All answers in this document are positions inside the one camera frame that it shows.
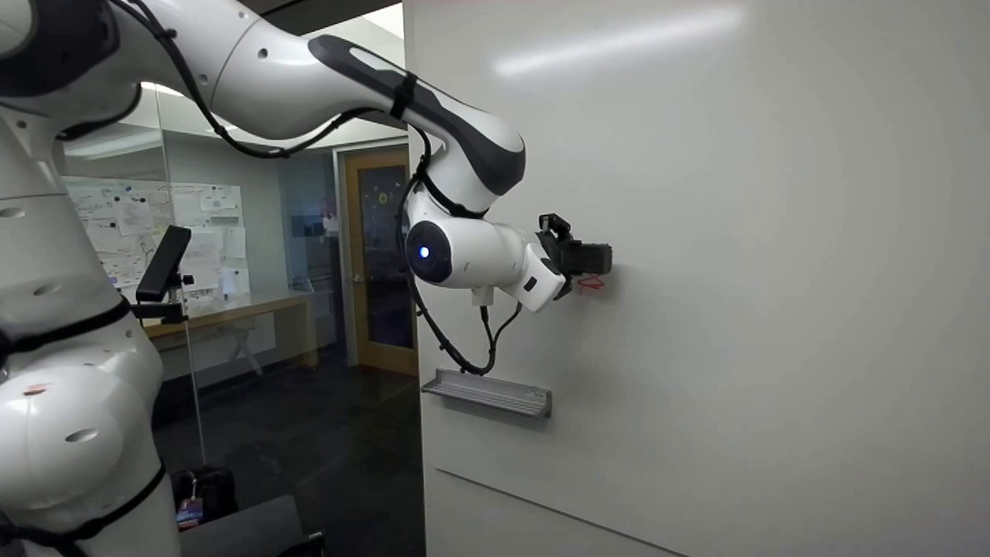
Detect wall notice posters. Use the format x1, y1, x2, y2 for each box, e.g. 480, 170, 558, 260
62, 176, 255, 313

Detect dark grey felt duster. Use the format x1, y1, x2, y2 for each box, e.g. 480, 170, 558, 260
566, 243, 614, 277

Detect red marker writing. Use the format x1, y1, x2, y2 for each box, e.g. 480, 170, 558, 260
577, 277, 606, 294

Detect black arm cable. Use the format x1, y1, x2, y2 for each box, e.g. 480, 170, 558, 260
59, 0, 525, 377

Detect black floor bag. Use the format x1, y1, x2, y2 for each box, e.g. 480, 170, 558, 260
171, 469, 239, 529

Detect large white whiteboard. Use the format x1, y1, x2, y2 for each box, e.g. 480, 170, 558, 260
405, 0, 990, 557

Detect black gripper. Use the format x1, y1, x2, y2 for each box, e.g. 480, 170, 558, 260
538, 213, 578, 294

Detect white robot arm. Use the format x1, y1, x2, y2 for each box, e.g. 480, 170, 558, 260
0, 0, 566, 557

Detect wooden desk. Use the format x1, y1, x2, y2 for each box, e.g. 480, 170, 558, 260
144, 294, 320, 375

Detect black phone on mount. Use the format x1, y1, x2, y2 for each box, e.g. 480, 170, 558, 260
136, 225, 193, 305

